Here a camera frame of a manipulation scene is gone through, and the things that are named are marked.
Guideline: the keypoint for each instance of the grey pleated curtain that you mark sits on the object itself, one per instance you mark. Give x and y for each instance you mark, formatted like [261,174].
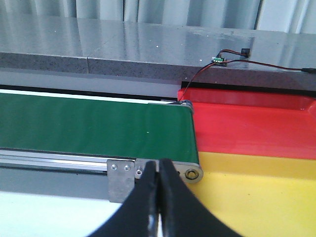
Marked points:
[289,16]

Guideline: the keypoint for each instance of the small green circuit board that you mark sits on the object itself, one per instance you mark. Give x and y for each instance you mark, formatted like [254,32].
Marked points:
[219,61]

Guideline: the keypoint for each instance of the steel conveyor support bracket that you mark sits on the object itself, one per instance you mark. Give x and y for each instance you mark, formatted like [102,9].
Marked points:
[121,179]

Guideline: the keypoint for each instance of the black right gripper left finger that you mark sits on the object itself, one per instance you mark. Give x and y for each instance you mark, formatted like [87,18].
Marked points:
[138,215]

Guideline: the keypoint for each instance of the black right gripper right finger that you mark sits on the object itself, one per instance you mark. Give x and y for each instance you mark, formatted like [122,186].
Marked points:
[182,214]

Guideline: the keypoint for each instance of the green conveyor belt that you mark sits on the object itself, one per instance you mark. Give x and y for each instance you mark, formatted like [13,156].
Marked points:
[97,127]

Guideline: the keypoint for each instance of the grey granite counter slab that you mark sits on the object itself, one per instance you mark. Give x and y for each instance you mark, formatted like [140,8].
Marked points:
[53,51]

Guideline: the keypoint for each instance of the red plastic tray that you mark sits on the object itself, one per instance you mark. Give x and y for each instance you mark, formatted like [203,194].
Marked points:
[253,123]

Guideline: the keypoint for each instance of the small black sensor module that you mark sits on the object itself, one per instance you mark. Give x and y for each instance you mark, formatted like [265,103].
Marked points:
[245,52]

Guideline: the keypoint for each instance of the yellow plastic tray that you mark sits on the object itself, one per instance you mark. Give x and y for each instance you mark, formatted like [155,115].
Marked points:
[260,196]

